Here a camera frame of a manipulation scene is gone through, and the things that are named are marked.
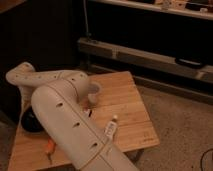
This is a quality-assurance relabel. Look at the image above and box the black ceramic bowl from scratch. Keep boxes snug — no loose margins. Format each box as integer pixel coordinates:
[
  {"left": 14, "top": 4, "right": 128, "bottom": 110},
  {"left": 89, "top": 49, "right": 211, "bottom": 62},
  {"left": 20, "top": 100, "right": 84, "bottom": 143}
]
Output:
[{"left": 21, "top": 108, "right": 44, "bottom": 133}]

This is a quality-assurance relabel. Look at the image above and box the black cable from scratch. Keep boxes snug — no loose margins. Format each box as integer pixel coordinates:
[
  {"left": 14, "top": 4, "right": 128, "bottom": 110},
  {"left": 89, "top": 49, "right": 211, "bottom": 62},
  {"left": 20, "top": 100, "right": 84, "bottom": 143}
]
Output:
[{"left": 200, "top": 148, "right": 213, "bottom": 171}]

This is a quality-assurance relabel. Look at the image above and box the wall shelf with items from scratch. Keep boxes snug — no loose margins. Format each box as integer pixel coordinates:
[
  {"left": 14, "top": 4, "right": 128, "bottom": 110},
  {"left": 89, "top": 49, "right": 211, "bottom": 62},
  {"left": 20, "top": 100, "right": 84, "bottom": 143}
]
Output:
[{"left": 90, "top": 0, "right": 213, "bottom": 21}]

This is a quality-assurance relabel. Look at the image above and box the vertical metal pole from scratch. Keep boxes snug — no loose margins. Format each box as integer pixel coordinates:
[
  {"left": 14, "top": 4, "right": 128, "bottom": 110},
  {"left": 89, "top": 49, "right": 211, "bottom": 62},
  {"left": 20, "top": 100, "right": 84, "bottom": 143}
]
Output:
[{"left": 83, "top": 0, "right": 91, "bottom": 39}]

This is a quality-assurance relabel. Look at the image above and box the white tube bottle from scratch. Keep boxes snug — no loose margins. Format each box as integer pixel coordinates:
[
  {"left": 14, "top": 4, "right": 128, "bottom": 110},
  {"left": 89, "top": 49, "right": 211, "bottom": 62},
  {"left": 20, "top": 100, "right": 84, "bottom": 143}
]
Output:
[{"left": 104, "top": 115, "right": 118, "bottom": 139}]

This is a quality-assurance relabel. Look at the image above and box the grey long case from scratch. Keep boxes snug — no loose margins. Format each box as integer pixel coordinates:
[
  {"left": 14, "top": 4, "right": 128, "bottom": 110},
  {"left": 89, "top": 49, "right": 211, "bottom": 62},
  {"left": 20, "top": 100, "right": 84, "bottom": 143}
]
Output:
[{"left": 78, "top": 37, "right": 213, "bottom": 84}]

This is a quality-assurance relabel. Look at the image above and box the black case handle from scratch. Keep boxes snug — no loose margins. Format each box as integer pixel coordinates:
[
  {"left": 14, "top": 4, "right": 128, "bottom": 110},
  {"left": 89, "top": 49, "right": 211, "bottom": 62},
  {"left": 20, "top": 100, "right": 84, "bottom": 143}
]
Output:
[{"left": 175, "top": 58, "right": 205, "bottom": 69}]

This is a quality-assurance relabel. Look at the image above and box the clear plastic cup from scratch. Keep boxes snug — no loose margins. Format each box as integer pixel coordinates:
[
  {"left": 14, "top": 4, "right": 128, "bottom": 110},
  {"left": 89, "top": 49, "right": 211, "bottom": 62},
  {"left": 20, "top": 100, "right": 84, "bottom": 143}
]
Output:
[{"left": 87, "top": 82, "right": 101, "bottom": 106}]

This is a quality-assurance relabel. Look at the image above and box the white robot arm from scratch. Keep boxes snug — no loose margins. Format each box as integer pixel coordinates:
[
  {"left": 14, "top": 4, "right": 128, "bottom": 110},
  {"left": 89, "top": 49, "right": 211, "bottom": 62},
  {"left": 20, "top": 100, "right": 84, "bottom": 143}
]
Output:
[{"left": 6, "top": 62, "right": 139, "bottom": 171}]

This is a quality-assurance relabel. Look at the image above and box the black red rectangular box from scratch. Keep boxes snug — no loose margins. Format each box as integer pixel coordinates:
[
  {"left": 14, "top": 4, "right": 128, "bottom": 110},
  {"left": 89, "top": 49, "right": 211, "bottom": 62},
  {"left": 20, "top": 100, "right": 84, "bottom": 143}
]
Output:
[{"left": 83, "top": 107, "right": 92, "bottom": 117}]

